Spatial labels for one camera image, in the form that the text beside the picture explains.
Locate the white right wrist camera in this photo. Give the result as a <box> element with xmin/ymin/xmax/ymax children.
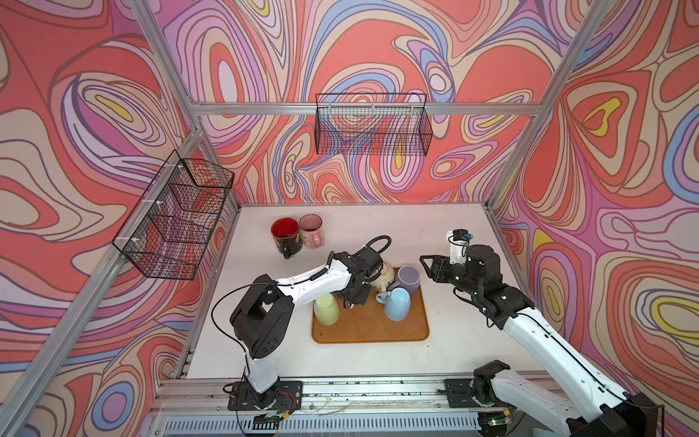
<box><xmin>447</xmin><ymin>229</ymin><xmax>473</xmax><ymax>264</ymax></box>

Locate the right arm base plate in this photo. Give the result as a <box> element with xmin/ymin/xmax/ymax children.
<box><xmin>436</xmin><ymin>378</ymin><xmax>516</xmax><ymax>410</ymax></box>

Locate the purple mug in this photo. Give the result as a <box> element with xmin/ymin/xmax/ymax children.
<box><xmin>388</xmin><ymin>265</ymin><xmax>420</xmax><ymax>296</ymax></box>

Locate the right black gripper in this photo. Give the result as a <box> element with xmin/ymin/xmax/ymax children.
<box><xmin>419</xmin><ymin>255</ymin><xmax>482</xmax><ymax>298</ymax></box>

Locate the light blue mug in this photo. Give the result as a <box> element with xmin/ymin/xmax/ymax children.
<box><xmin>376</xmin><ymin>288</ymin><xmax>411</xmax><ymax>322</ymax></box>

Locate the black red mug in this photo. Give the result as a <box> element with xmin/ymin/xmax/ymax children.
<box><xmin>270</xmin><ymin>218</ymin><xmax>304</xmax><ymax>260</ymax></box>

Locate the pink floral mug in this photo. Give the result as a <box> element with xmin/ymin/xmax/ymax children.
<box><xmin>299</xmin><ymin>214</ymin><xmax>324</xmax><ymax>249</ymax></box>

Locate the back black wire basket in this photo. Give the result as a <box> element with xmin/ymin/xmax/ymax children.
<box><xmin>314</xmin><ymin>91</ymin><xmax>433</xmax><ymax>157</ymax></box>

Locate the orange brown serving tray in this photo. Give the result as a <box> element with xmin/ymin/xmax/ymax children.
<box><xmin>311</xmin><ymin>287</ymin><xmax>430</xmax><ymax>344</ymax></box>

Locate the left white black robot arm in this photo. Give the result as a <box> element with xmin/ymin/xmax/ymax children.
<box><xmin>210</xmin><ymin>235</ymin><xmax>392</xmax><ymax>397</ymax></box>

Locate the light green mug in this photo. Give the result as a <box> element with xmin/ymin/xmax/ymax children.
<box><xmin>313</xmin><ymin>294</ymin><xmax>340</xmax><ymax>326</ymax></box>

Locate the beige ceramic teapot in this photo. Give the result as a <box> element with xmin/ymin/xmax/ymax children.
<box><xmin>371</xmin><ymin>261</ymin><xmax>395</xmax><ymax>292</ymax></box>

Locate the left black wire basket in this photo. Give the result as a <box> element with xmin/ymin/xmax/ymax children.
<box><xmin>112</xmin><ymin>151</ymin><xmax>235</xmax><ymax>280</ymax></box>

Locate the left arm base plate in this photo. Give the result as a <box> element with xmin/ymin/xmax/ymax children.
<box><xmin>222</xmin><ymin>380</ymin><xmax>303</xmax><ymax>413</ymax></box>

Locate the black wire basket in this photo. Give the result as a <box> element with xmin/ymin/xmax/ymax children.
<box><xmin>314</xmin><ymin>91</ymin><xmax>433</xmax><ymax>157</ymax></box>
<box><xmin>112</xmin><ymin>151</ymin><xmax>235</xmax><ymax>280</ymax></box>

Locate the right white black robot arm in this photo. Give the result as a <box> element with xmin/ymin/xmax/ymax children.
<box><xmin>420</xmin><ymin>245</ymin><xmax>666</xmax><ymax>436</ymax></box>

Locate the aluminium rail with vents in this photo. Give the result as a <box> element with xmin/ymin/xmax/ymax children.
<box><xmin>146</xmin><ymin>373</ymin><xmax>607</xmax><ymax>437</ymax></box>

